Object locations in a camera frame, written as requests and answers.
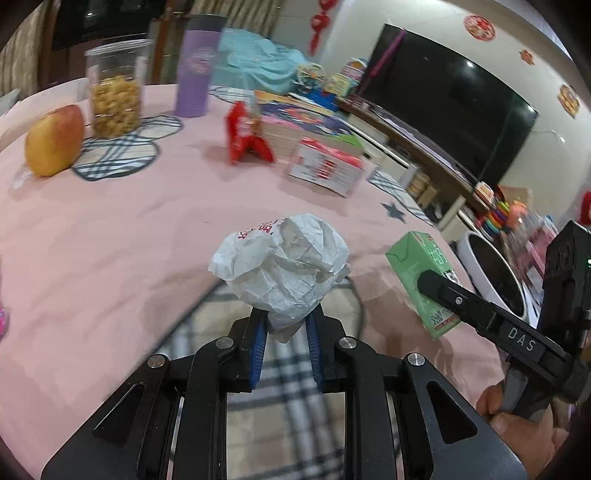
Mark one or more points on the colourful toy box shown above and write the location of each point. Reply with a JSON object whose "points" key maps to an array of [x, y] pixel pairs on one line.
{"points": [[353, 76]]}

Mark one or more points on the dark glass door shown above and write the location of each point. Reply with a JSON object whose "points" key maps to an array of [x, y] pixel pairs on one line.
{"points": [[115, 18]]}

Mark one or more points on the white and red box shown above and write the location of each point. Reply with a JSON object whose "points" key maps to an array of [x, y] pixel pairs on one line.
{"points": [[323, 166]]}

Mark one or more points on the small red wall sticker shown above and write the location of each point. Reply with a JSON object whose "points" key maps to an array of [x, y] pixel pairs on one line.
{"points": [[527, 56]]}

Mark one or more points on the clear plastic snack jar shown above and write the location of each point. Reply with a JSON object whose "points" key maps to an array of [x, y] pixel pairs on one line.
{"points": [[115, 106]]}

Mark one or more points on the white round bin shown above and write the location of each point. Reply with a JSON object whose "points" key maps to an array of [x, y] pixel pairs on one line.
{"points": [[468, 249]]}

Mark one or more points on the purple tumbler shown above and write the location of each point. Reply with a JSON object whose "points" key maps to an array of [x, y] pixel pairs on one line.
{"points": [[196, 78]]}

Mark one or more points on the person's right hand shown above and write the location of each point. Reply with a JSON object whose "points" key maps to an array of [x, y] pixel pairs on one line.
{"points": [[526, 438]]}

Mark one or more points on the round red wall sticker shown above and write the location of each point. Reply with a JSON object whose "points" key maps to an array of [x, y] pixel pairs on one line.
{"points": [[480, 26]]}

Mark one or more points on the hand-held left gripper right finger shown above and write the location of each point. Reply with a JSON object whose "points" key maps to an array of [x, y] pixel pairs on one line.
{"points": [[315, 353]]}

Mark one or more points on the beige patterned curtain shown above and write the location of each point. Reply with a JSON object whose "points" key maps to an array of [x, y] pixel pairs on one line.
{"points": [[18, 60], [240, 14]]}

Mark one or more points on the green drink carton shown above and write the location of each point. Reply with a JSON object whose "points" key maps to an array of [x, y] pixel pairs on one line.
{"points": [[411, 263]]}

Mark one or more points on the white trash bin black liner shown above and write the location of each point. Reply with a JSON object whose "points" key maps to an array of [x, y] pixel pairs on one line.
{"points": [[501, 277]]}

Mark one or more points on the apple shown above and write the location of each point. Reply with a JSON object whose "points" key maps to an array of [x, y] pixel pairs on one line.
{"points": [[53, 141]]}

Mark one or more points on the black television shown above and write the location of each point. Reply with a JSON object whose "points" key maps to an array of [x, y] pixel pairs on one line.
{"points": [[438, 101]]}

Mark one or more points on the plaid placemat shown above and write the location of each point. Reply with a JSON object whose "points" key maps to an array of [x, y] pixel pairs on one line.
{"points": [[115, 157], [286, 415], [401, 194]]}

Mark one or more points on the red snack packet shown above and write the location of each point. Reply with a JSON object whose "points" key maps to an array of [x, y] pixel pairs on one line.
{"points": [[240, 134]]}

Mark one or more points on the red and gold wall sticker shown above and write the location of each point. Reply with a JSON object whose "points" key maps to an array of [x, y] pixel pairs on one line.
{"points": [[569, 100]]}

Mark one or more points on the white television cabinet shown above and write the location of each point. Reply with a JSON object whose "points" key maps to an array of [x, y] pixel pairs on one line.
{"points": [[397, 138]]}

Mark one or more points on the red hanging decoration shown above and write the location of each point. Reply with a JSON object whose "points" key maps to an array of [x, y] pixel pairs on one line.
{"points": [[321, 23]]}

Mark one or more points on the teal cloth cover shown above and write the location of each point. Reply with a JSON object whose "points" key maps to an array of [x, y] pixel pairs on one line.
{"points": [[258, 60]]}

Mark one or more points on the white paper bag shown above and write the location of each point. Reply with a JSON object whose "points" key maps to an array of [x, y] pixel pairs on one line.
{"points": [[286, 267]]}

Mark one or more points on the toy ferris wheel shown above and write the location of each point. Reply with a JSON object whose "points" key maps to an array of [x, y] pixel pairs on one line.
{"points": [[307, 76]]}

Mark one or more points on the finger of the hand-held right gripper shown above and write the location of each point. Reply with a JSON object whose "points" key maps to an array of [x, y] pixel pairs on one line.
{"points": [[457, 300]]}

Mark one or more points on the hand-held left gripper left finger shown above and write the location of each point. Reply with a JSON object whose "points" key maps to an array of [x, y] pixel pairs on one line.
{"points": [[258, 353]]}

